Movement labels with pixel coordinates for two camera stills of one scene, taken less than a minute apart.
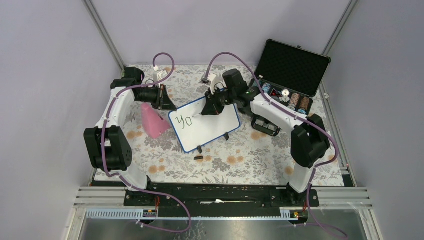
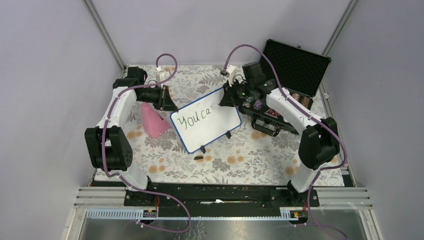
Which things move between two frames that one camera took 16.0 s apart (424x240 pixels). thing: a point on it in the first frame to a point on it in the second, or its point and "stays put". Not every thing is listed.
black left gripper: (163, 102) stays put
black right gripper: (212, 107) to (227, 100)
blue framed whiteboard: (195, 129) stays put
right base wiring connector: (302, 216) stays put
